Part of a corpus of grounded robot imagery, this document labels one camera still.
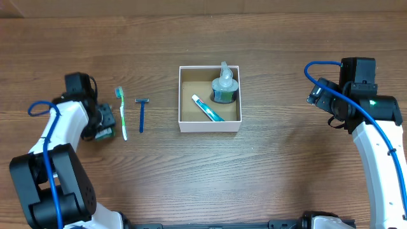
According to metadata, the green white toothbrush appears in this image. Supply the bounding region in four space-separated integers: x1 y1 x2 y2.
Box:
115 87 128 141

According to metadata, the blue disposable razor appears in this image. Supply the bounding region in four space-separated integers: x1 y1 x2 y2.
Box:
135 98 149 133

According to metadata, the clear soap pump bottle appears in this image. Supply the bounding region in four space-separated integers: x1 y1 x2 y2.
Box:
212 61 238 104

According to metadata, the Colgate toothpaste tube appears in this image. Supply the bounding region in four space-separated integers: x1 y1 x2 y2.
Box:
191 94 224 121

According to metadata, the green white soap packet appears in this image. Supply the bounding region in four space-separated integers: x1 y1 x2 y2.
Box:
95 127 115 141

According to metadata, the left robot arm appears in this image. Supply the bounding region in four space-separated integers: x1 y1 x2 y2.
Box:
9 73 132 228

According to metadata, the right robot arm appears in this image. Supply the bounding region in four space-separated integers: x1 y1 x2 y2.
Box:
307 57 406 228

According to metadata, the white cardboard box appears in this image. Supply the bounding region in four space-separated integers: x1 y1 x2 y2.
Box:
178 66 242 132

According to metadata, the right blue cable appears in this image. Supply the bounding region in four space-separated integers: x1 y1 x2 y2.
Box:
303 60 407 211

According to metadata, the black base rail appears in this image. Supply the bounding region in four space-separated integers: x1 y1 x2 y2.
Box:
132 219 298 229

